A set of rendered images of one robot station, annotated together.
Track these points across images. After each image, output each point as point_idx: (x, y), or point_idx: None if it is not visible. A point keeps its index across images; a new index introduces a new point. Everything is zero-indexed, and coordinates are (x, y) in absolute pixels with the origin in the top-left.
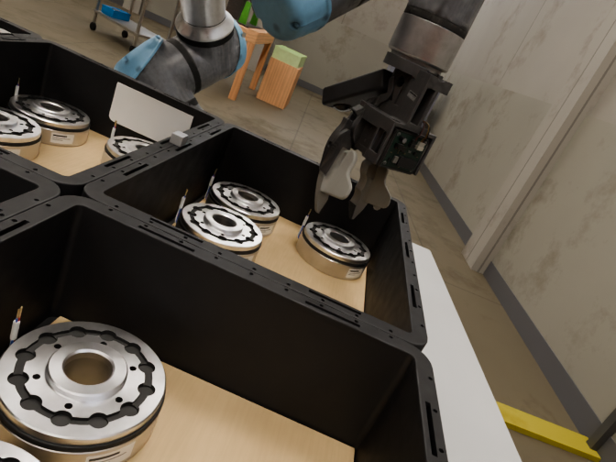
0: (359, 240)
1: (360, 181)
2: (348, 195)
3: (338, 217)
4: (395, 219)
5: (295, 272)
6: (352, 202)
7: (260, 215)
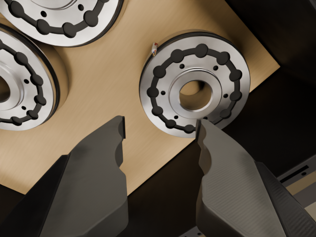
0: (247, 88)
1: (209, 161)
2: (293, 21)
3: (260, 19)
4: (279, 161)
5: (114, 114)
6: (199, 130)
7: (64, 43)
